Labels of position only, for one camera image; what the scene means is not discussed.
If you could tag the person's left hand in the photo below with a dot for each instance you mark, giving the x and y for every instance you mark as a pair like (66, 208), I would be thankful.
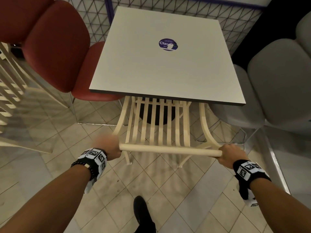
(108, 146)

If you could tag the person's right hand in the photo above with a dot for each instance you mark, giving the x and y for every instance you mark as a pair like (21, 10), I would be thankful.
(233, 155)

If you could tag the person's right fingers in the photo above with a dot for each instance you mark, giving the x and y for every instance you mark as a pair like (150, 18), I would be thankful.
(221, 152)

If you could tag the person's left fingers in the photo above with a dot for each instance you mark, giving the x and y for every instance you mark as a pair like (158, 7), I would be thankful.
(117, 149)

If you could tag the cream wooden slatted chair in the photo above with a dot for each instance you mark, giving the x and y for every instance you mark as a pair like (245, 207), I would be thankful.
(170, 149)
(9, 77)

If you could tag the person's left forearm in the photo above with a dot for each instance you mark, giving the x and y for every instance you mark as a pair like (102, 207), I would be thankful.
(48, 198)

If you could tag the person's right forearm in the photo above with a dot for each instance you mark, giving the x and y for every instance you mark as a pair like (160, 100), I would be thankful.
(279, 203)

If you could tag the person's black shoe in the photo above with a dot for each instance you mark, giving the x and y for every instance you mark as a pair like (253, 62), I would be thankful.
(141, 211)

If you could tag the white square table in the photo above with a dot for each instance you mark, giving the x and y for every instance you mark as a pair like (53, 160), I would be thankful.
(158, 70)

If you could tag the grey upholstered chair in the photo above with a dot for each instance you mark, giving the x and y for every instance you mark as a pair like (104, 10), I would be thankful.
(279, 82)
(305, 33)

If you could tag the round purple sticker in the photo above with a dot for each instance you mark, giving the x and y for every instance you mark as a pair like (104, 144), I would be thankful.
(168, 44)

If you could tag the red upholstered chair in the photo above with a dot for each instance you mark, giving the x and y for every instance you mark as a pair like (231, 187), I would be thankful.
(17, 16)
(58, 46)

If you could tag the black table pedestal base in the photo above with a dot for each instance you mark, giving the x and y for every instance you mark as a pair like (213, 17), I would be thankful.
(158, 114)

